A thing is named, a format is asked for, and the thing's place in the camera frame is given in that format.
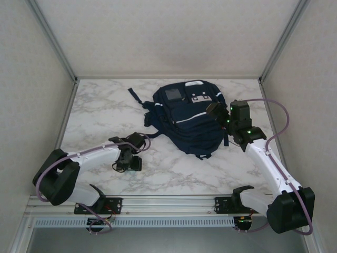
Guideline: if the black pencil case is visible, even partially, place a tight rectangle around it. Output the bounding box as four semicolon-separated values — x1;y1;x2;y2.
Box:
130;155;143;172

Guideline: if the navy blue backpack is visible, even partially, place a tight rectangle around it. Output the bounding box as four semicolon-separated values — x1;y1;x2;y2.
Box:
128;81;229;160

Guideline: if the small black circuit board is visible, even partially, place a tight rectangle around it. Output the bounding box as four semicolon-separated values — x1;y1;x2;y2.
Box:
235;216;253;229
86;217;110;227

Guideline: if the aluminium table edge rail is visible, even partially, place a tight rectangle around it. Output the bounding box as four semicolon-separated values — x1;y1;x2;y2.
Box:
39;79;80;196
258;79;297;196

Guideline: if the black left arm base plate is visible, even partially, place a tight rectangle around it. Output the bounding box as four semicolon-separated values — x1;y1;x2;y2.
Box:
74;196;124;215

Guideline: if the wide aluminium base rail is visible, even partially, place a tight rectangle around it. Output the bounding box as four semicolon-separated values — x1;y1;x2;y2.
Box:
27;194;313;217

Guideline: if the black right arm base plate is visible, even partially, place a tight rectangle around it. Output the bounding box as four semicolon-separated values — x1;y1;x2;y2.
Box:
214;196;263;213

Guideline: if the grey slotted cable duct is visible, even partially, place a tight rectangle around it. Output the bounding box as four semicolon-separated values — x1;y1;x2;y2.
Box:
34;217;235;228

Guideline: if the aluminium frame post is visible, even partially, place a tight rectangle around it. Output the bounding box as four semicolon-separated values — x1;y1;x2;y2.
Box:
25;0;80;84
257;0;313;84

